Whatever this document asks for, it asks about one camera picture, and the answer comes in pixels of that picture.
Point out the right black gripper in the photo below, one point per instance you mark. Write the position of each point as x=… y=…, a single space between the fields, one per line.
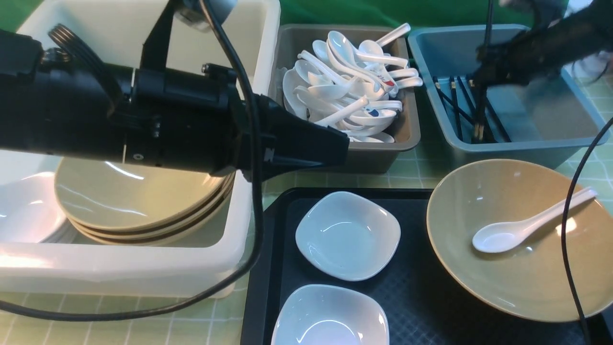
x=527 y=56

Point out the black chopstick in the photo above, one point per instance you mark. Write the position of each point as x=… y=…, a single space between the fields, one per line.
x=456 y=108
x=497 y=121
x=479 y=98
x=482 y=55
x=468 y=97

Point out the white ceramic soup spoon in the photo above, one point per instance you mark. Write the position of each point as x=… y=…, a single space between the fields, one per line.
x=504 y=236

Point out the white square dish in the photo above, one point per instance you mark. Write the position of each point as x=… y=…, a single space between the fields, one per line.
x=319 y=314
x=348 y=236

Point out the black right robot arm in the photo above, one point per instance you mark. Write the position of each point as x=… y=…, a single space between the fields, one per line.
x=583 y=33

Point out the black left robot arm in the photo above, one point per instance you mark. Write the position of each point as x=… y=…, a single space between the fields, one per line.
x=66 y=101

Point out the blue-grey chopstick bin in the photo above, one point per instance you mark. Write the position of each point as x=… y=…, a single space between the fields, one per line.
x=547 y=121

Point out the green backdrop cloth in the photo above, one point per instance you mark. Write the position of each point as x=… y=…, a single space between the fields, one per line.
x=389 y=13

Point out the white spoon with red print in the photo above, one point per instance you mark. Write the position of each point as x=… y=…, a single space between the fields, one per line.
x=341 y=55

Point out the white spoon long diagonal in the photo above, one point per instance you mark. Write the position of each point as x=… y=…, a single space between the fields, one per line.
x=357 y=105

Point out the black serving tray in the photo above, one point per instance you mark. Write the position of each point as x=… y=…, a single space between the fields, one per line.
x=423 y=304

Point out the large white plastic tub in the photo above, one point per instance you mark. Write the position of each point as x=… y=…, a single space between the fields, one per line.
x=116 y=30

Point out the white dish in tub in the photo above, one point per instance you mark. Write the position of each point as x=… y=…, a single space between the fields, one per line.
x=30 y=212

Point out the white spoon top handle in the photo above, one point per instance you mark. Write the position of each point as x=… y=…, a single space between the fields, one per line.
x=393 y=35

